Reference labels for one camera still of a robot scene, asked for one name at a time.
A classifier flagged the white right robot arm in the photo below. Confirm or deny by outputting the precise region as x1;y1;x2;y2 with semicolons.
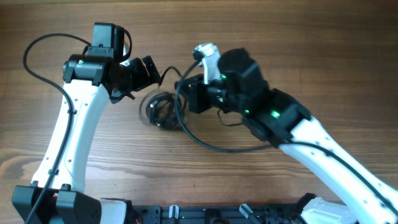
175;43;397;223

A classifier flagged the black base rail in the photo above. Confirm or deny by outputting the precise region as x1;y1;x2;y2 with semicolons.
134;204;304;224

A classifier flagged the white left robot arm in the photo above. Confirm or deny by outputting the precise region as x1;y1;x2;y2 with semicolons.
12;54;160;223

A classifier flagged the black USB cable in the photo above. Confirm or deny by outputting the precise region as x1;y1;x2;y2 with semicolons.
139;65;189;131

